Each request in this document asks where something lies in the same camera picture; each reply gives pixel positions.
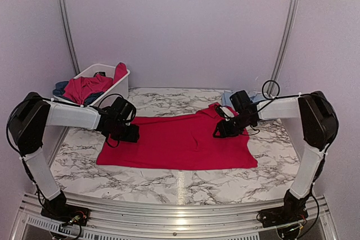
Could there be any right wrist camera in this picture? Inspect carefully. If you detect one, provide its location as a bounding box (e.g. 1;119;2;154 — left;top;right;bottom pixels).
215;105;234;119

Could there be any light blue button shirt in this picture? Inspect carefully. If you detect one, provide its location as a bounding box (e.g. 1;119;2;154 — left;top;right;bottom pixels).
221;90;271;108

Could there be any white plastic laundry bin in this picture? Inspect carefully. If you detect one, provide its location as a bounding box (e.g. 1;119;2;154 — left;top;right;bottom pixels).
53;63;132;108

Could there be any right aluminium frame post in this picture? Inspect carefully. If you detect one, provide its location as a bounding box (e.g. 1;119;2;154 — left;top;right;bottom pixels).
271;0;299;81

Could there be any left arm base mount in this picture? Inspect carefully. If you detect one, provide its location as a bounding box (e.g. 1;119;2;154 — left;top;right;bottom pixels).
40;204;90;227

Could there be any red t-shirt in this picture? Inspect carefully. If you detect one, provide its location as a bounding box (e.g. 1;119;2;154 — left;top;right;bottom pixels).
96;102;258;170

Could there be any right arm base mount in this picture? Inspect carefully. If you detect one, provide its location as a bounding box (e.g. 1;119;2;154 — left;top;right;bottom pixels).
256;206;308;228

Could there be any aluminium frame post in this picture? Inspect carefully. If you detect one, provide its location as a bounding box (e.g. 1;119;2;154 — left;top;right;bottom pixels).
271;0;299;81
58;0;80;75

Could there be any red garment in bin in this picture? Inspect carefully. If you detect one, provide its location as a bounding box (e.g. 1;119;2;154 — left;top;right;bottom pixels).
62;61;127;103

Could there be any left aluminium frame post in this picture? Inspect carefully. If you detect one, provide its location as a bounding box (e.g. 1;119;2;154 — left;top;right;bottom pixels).
58;0;80;75

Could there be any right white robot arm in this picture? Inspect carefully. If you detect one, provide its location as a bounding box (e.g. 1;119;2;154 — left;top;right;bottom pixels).
213;90;339;222

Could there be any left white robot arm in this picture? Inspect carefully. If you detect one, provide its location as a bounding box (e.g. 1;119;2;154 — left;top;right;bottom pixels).
5;92;140;220

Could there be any dark blue garment in bin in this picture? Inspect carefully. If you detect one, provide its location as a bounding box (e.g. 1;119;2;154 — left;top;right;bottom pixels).
52;81;104;106

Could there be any front aluminium rail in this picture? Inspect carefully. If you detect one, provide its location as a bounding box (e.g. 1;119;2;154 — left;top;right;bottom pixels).
10;193;338;239

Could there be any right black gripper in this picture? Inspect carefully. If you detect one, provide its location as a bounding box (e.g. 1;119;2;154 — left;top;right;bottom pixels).
212;114;254;138

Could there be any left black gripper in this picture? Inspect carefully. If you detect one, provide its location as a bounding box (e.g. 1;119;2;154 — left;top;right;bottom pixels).
110;120;140;142

